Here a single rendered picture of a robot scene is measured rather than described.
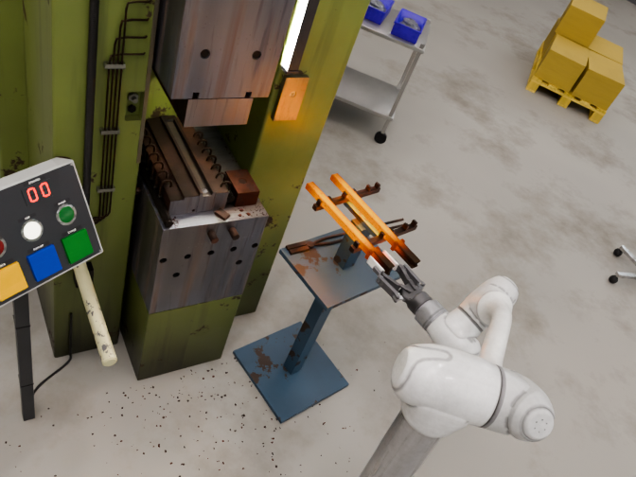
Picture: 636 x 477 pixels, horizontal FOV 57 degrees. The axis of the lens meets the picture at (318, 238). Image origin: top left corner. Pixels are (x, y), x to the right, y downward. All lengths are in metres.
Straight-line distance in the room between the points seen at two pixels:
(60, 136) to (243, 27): 0.62
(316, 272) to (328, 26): 0.85
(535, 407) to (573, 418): 2.23
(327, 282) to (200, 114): 0.78
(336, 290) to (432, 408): 1.00
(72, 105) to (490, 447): 2.32
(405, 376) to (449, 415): 0.11
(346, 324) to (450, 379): 1.92
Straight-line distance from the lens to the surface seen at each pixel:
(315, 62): 2.00
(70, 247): 1.72
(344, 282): 2.17
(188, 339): 2.51
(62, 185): 1.69
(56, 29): 1.67
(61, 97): 1.78
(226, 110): 1.77
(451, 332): 1.78
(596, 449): 3.44
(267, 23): 1.66
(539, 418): 1.24
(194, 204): 1.98
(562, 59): 6.33
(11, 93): 2.29
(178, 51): 1.61
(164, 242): 1.98
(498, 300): 1.74
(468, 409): 1.22
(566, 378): 3.60
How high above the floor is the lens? 2.28
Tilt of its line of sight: 42 degrees down
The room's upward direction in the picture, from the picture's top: 23 degrees clockwise
